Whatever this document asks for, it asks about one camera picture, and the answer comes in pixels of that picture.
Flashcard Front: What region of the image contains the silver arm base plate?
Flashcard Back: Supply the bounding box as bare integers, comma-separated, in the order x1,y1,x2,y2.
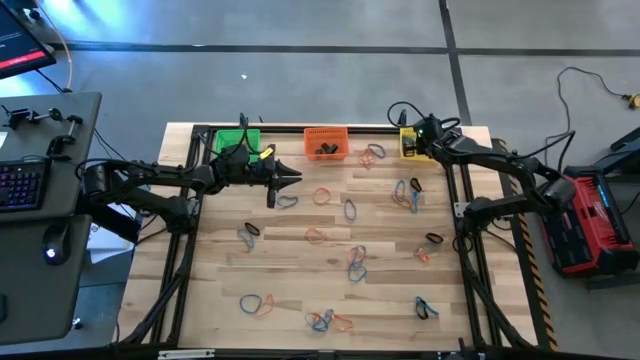
452,200,515,220

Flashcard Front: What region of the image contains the grey desk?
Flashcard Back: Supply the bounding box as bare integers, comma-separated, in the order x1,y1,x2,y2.
0,91,104,347

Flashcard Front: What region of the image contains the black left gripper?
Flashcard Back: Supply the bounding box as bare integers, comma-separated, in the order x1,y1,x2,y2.
212,144,304,192

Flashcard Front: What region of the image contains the black backlit keyboard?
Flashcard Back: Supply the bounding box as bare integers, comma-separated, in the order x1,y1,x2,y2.
0,157,52,215

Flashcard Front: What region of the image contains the black floor cable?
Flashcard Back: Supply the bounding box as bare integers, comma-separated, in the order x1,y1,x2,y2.
543,65,630,162

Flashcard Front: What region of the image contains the black computer monitor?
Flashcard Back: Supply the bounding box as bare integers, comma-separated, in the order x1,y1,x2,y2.
0,0,58,81

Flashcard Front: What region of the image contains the black computer mouse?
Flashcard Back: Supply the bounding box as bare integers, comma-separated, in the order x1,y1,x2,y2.
41,221,72,267

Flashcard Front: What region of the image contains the red black tool case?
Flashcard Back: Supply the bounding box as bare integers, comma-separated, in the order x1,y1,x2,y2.
534,167,640,279

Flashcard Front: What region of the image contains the black yellow hazard tape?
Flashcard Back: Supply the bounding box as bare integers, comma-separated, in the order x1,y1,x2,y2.
494,138,560,352

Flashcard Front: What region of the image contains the silver table bracket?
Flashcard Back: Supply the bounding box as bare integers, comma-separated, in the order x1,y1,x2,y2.
157,348,216,360
437,351,495,360

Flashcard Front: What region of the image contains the white paper sheet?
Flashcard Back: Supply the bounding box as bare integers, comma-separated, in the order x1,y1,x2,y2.
85,222,135,269

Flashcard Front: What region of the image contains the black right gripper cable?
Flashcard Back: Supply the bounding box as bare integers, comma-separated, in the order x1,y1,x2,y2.
387,101,461,132

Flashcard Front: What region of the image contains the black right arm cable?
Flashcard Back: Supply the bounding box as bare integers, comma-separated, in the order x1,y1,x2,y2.
542,129,577,175

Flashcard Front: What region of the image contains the yellow plastic basket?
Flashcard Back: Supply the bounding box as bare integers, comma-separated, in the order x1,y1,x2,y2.
398,126,441,164

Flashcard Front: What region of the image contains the black desk clamp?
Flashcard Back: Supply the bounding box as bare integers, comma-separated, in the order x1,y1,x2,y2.
1,106,85,130
46,115,85,162

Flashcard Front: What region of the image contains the black metal stand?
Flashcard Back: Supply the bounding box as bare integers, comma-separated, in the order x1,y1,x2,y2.
592,125,640,177

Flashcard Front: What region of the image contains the tan cable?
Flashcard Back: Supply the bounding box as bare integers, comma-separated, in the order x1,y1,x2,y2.
32,0,75,92

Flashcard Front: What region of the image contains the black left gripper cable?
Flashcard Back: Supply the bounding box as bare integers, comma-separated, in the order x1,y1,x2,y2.
197,112,264,162

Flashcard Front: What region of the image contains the green plastic basket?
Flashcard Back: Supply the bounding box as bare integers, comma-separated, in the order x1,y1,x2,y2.
214,128,262,164

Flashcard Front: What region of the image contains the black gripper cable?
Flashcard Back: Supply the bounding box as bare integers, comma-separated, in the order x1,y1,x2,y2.
197,112,264,162
387,101,461,132

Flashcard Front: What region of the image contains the orange plastic basket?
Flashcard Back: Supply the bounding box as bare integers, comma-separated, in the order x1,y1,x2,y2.
303,126,350,162

